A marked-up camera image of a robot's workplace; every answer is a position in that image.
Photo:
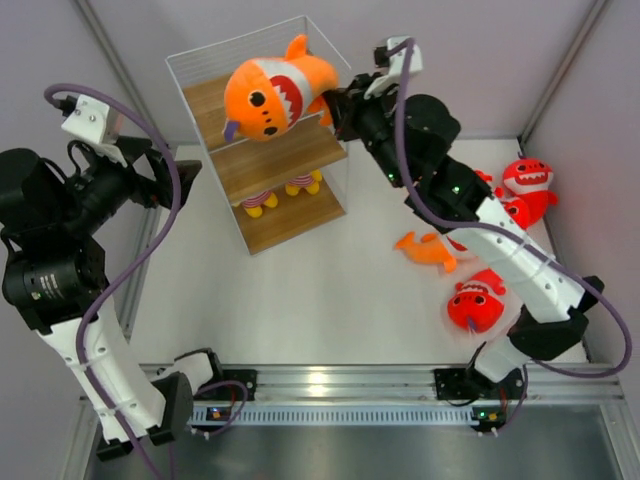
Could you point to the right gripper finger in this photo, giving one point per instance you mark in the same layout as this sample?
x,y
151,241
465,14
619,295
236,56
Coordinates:
x,y
339,109
339,95

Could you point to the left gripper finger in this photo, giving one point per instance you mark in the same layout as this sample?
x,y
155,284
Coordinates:
x,y
133,148
182,175

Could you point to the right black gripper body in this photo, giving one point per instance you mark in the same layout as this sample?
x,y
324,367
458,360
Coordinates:
x,y
371,119

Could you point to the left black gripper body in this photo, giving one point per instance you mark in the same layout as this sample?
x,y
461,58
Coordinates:
x,y
105,185

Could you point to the large orange shark plush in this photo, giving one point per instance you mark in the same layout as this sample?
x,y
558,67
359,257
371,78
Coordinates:
x,y
266,96

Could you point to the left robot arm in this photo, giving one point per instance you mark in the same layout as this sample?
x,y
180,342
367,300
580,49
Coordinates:
x,y
55,274

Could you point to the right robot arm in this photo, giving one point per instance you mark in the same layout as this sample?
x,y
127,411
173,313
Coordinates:
x,y
409,137

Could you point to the striped yellow-footed plush left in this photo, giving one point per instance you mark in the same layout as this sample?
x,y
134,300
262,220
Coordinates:
x,y
253,206

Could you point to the striped yellow-footed plush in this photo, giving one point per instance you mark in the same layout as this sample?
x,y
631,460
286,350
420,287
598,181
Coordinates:
x,y
309,182
253,206

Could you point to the striped yellow-footed plush right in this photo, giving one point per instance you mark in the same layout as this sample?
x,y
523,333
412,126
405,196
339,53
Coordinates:
x,y
309,182

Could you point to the red shark plush near corner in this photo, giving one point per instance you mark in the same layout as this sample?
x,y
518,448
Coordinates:
x,y
530,179

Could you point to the red shark plush middle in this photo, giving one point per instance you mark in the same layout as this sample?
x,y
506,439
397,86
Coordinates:
x,y
514,206

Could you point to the red shark plush front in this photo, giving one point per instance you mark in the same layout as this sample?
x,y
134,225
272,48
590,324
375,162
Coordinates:
x,y
477,304

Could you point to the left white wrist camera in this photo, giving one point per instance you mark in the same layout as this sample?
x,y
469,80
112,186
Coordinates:
x,y
98,125

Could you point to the white wire wooden shelf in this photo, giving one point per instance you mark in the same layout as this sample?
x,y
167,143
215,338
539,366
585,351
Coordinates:
x,y
244,168

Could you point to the white slotted cable duct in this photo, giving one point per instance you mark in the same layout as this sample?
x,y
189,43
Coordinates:
x,y
354,415

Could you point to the aluminium mounting rail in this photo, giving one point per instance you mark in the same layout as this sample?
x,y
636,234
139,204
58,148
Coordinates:
x,y
409,384

